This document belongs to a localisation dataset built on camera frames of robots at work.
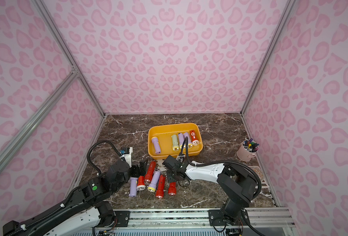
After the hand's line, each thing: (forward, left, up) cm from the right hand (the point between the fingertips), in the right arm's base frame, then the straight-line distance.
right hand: (171, 177), depth 87 cm
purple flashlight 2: (+25, -5, +2) cm, 26 cm away
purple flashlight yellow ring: (-6, +10, +2) cm, 12 cm away
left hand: (+2, +14, +18) cm, 23 cm away
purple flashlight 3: (+29, -9, +2) cm, 31 cm away
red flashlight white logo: (+24, -14, +5) cm, 28 cm away
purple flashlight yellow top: (+19, +11, +2) cm, 22 cm away
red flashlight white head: (-6, +16, +3) cm, 18 cm away
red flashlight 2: (-6, +6, +1) cm, 8 cm away
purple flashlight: (-7, +21, +3) cm, 22 cm away
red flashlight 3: (-7, -1, +2) cm, 8 cm away
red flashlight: (+4, +12, +5) cm, 14 cm away
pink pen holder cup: (+13, -44, +9) cm, 47 cm away
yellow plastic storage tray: (+25, +7, +1) cm, 26 cm away
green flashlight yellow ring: (+19, -2, +3) cm, 19 cm away
